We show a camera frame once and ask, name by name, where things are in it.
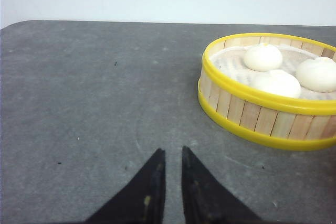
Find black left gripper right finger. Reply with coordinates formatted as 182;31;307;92
182;146;263;223

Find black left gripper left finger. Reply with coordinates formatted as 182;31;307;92
85;148;166;223

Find bamboo steamer basket yellow rims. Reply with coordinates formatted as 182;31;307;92
198;33;335;151

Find white steamer liner cloth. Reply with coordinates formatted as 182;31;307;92
210;46;335;100

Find white steamed bun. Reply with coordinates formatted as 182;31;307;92
250;69;301;98
243;43;283;71
296;57;335;92

